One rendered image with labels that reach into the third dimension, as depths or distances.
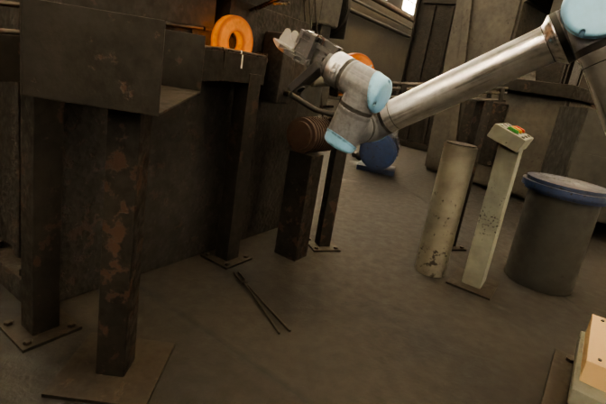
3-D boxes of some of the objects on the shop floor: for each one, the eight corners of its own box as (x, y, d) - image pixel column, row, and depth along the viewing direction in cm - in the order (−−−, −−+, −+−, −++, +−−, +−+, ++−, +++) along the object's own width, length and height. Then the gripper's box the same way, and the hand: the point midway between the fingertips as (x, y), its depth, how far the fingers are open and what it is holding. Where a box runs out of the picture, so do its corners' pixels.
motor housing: (265, 252, 160) (286, 113, 147) (298, 239, 178) (319, 114, 165) (293, 265, 153) (316, 120, 140) (325, 250, 171) (348, 120, 158)
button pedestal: (443, 285, 157) (486, 122, 142) (460, 267, 177) (499, 121, 162) (488, 303, 149) (538, 131, 134) (500, 281, 168) (545, 130, 154)
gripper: (349, 50, 112) (292, 20, 121) (332, 46, 104) (272, 13, 113) (335, 80, 115) (280, 48, 124) (317, 78, 108) (261, 43, 117)
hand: (276, 42), depth 119 cm, fingers closed
